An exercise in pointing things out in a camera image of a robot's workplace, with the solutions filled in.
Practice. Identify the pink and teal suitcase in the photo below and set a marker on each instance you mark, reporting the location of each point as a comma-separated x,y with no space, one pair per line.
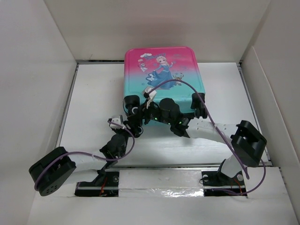
173,71

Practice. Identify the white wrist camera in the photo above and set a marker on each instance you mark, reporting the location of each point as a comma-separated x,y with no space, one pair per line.
149,94
116,122

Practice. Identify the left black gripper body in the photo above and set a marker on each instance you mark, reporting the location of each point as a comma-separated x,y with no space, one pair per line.
130,128

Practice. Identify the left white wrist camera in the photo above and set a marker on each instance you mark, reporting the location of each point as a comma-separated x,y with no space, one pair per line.
116,122

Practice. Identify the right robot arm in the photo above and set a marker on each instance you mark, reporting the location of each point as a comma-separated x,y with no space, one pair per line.
244,140

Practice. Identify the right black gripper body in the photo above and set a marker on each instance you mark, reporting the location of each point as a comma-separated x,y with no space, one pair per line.
152,113

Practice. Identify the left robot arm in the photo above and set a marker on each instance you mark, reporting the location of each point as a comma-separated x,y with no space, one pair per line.
57,167

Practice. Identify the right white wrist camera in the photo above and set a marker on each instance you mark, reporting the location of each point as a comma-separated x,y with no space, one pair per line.
149,94

